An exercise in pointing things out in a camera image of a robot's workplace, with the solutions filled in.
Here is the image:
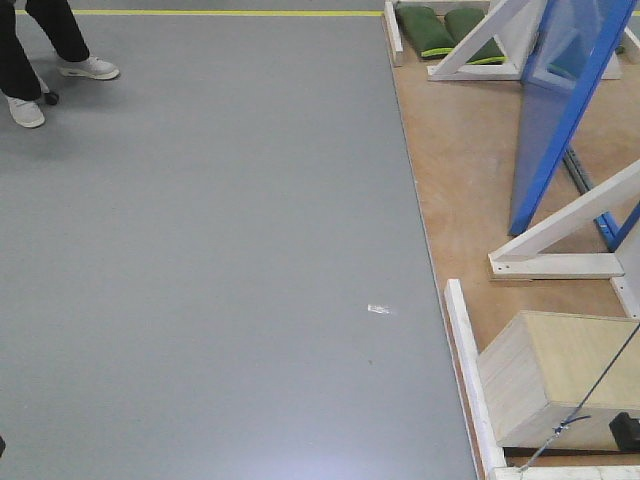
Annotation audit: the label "left green sandbag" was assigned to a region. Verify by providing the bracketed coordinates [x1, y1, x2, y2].
[395, 4, 455, 60]

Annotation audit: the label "white sneaker left side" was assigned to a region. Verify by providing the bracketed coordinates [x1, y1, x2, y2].
[6, 96, 45, 129]

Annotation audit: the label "far white triangular brace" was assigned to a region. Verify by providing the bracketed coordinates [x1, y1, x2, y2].
[426, 0, 624, 83]

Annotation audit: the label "near white edge rail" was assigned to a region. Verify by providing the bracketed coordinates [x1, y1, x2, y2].
[444, 279, 507, 479]

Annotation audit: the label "person's black trousers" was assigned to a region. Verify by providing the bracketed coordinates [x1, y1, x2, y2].
[1, 1, 90, 101]

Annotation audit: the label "green sandbag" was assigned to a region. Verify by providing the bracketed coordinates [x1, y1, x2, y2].
[395, 4, 455, 60]
[444, 8, 509, 67]

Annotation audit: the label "right green sandbag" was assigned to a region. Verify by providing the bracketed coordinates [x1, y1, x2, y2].
[444, 8, 509, 67]

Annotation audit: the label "wooden plywood platform base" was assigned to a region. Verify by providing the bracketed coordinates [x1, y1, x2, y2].
[392, 39, 639, 351]

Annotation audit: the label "black block on platform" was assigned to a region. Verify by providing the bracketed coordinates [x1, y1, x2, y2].
[609, 412, 640, 453]

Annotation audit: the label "blue metal door frame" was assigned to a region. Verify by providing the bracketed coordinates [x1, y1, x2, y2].
[563, 148, 624, 254]

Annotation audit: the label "white triangular brace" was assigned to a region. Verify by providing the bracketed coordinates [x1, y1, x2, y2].
[488, 159, 640, 281]
[426, 0, 624, 83]

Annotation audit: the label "near white triangular brace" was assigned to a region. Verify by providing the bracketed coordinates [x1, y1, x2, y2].
[488, 159, 640, 281]

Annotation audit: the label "blue door panel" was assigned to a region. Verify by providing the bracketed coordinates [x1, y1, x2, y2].
[508, 1, 635, 236]

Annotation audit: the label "near dark guy rope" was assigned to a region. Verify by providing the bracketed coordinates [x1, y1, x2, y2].
[517, 327, 640, 472]

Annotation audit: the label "white edge rail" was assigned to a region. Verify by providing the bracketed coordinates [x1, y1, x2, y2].
[444, 279, 507, 479]
[382, 1, 404, 68]

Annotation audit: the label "far white edge rail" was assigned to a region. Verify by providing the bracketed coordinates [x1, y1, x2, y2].
[382, 1, 404, 68]

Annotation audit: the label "white sneaker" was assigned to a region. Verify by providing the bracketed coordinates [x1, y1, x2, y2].
[57, 56, 120, 81]
[6, 96, 45, 129]

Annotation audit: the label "clear tape scrap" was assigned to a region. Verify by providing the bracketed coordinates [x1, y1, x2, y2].
[367, 304, 393, 315]

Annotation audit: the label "white sneaker right side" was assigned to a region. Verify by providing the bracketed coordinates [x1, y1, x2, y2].
[57, 56, 120, 81]

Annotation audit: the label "black caster wheel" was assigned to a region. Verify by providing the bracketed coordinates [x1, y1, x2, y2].
[43, 91, 59, 106]

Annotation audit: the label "light wooden box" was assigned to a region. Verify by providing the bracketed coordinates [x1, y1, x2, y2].
[478, 311, 639, 451]

